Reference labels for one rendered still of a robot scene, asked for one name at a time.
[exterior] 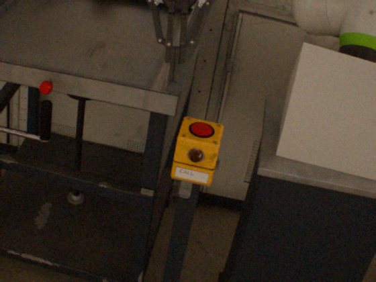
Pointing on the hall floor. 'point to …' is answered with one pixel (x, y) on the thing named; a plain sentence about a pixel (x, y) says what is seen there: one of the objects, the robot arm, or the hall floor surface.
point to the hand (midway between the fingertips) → (174, 63)
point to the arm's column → (301, 233)
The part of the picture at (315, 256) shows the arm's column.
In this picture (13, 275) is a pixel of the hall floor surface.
